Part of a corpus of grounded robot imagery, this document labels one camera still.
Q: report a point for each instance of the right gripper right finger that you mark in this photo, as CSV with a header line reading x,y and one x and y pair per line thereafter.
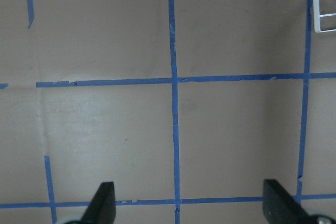
x,y
279,206

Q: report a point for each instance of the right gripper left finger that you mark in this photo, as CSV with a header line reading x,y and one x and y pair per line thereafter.
x,y
102,208

